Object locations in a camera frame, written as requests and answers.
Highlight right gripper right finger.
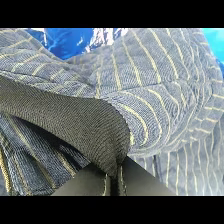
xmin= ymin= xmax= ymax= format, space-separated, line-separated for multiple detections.
xmin=117 ymin=156 xmax=178 ymax=197

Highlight blue striped shirt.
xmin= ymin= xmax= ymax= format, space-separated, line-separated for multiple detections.
xmin=0 ymin=27 xmax=224 ymax=197

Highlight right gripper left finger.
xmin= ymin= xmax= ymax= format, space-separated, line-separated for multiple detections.
xmin=50 ymin=162 xmax=114 ymax=197

